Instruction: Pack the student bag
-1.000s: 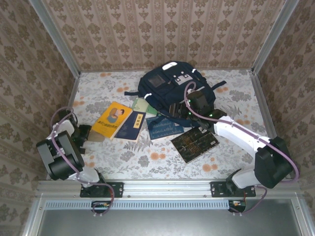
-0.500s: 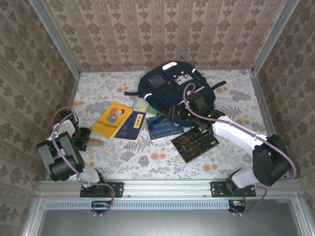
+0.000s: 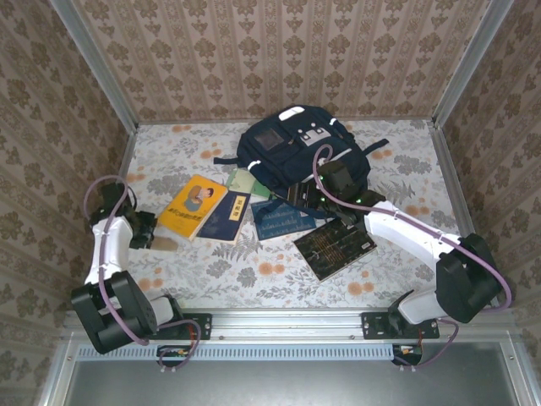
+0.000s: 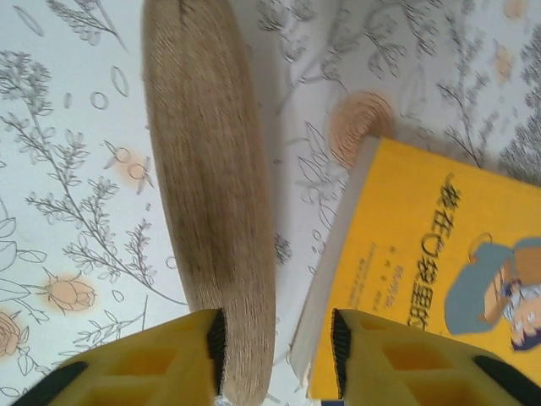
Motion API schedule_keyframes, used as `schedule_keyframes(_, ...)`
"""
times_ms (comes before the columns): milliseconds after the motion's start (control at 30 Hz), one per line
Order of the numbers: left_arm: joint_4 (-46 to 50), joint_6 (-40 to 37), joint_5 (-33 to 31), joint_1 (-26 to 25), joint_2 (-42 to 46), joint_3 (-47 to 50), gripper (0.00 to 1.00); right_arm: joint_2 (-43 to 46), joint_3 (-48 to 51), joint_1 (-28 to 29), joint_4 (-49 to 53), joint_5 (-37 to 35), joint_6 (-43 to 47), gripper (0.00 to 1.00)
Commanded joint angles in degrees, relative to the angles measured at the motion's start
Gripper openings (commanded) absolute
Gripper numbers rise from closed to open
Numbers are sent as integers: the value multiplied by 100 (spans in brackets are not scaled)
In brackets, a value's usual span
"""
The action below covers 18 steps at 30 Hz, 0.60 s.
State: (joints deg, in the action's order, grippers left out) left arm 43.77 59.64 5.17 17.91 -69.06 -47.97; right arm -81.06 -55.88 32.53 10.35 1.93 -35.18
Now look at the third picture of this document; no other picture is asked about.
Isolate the blue book with white print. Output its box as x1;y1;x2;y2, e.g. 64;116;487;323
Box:
249;198;318;242

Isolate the navy blue backpack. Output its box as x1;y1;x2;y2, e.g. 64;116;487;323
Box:
213;104;390;225

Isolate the yellow illustrated book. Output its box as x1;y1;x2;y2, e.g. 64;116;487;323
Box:
156;173;229;242

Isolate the green notebook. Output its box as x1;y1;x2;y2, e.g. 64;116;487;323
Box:
226;167;271;200

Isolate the black book with gold print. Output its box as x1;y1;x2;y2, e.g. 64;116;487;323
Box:
293;217;378;283

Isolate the navy book with yellow label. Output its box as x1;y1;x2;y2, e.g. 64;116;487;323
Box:
196;189;251;246

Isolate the floral table cover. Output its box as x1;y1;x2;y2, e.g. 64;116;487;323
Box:
90;120;483;310

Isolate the grey metal sheet panel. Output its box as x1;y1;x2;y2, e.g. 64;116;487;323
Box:
37;337;541;406

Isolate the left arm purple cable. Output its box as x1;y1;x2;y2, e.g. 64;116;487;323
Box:
82;174;203;374

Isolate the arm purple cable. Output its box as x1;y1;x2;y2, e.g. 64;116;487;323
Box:
311;143;513;373
82;174;203;374

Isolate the left aluminium side rail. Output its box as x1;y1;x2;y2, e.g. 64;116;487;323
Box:
79;122;139;310

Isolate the aluminium side rail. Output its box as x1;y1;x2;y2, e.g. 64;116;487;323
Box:
426;120;500;308
79;122;139;310

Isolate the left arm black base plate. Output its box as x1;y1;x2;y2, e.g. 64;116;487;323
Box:
137;311;213;341

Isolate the right aluminium side rail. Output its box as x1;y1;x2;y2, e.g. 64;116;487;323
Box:
426;120;500;308

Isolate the left small wired connector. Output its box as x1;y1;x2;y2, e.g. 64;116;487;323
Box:
156;344;191;367

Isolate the small wired connector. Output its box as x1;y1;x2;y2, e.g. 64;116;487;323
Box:
391;343;424;365
156;344;191;367

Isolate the aluminium mounting rail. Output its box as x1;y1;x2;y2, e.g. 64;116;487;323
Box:
63;307;519;342

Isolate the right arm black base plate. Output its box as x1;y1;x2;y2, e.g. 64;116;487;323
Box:
361;311;440;341

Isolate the grey slotted cable duct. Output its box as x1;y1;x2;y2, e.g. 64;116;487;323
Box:
75;343;424;361

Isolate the left aluminium frame post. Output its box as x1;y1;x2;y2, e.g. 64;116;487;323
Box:
50;0;139;132

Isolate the aluminium frame post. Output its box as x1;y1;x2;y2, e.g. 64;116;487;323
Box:
50;0;139;132
433;0;515;126

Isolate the right aluminium frame post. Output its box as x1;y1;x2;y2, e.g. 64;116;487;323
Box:
433;0;515;126

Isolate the right small wired connector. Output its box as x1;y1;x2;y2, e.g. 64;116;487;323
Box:
391;343;424;365

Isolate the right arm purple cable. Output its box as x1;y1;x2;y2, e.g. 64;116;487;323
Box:
311;143;513;373

